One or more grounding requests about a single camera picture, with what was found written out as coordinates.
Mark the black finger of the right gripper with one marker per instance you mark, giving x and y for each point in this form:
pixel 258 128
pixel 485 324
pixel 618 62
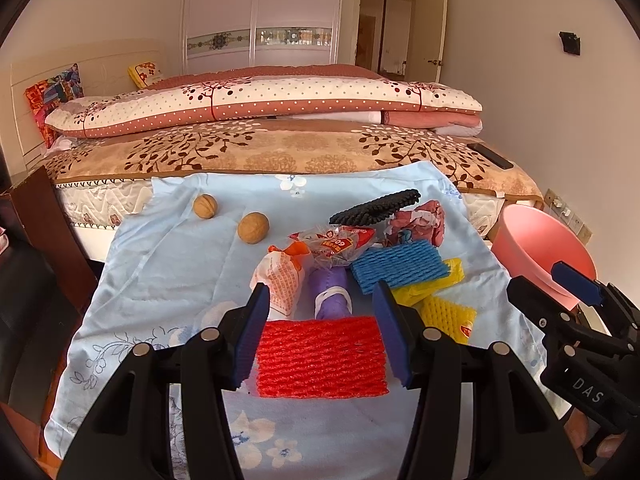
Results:
pixel 557 323
pixel 617 312

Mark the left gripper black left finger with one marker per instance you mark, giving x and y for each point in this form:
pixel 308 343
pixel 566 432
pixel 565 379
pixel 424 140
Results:
pixel 218 358

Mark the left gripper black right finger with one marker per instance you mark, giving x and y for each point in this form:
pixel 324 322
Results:
pixel 425 359

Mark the yellow foam fruit net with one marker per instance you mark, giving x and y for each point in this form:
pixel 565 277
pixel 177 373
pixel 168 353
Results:
pixel 454 320

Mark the yellow plastic bag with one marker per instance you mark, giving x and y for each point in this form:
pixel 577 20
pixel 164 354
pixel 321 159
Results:
pixel 412 294

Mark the red foam fruit net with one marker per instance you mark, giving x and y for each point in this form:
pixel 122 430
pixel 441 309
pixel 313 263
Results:
pixel 335 359

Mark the blue foam fruit net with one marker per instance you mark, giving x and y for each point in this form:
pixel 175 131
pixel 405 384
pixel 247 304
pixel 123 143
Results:
pixel 399 266

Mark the white orange plastic bag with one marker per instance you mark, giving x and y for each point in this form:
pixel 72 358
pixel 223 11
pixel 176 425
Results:
pixel 283 271

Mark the purple plastic bag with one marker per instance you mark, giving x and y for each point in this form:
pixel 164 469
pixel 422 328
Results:
pixel 328 288

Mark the red patterned wrapper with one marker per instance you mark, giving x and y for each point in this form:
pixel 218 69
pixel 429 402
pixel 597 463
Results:
pixel 425 222

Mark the clear red snack wrapper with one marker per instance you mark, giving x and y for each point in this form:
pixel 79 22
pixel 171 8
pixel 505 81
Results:
pixel 331 245

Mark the pink plastic trash bucket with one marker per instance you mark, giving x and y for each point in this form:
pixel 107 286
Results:
pixel 529 242

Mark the person's right hand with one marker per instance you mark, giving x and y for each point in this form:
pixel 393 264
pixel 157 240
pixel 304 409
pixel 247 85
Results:
pixel 576 428

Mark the large brown walnut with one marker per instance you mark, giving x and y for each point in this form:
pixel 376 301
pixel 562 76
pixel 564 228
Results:
pixel 253 228

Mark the black smartphone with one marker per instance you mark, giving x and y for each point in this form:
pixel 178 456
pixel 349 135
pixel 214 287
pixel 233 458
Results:
pixel 490 155

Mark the small brown walnut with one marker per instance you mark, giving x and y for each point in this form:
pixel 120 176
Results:
pixel 205 206

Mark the dark wooden nightstand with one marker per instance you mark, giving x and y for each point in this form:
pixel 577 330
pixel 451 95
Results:
pixel 31 212

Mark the white quilted mattress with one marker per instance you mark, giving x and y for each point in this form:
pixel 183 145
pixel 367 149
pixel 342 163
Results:
pixel 102 204

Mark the brown leaf pattern bedspread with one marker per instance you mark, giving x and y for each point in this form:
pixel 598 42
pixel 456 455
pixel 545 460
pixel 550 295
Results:
pixel 295 146

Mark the pink folded blanket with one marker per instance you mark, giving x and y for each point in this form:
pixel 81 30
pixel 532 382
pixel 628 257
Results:
pixel 429 120

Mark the red white dotted quilt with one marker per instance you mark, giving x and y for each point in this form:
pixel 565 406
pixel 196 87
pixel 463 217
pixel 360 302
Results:
pixel 255 92

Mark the yellow red patterned pillow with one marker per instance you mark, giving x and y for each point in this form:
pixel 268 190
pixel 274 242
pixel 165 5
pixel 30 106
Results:
pixel 145 74

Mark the white room door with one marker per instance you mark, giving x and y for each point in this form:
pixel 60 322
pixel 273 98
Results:
pixel 427 40

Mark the colourful patchwork pillow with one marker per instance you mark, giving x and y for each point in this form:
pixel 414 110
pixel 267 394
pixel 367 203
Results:
pixel 46 95

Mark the beige bed headboard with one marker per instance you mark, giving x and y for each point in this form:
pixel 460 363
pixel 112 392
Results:
pixel 96 69

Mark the white sliding door wardrobe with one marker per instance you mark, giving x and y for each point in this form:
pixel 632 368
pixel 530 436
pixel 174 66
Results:
pixel 227 34

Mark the wall power socket strip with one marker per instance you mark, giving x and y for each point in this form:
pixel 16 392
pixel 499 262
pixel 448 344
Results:
pixel 562 211

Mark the black wall mounted device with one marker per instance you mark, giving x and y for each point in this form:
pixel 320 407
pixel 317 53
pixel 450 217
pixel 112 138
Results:
pixel 571 43

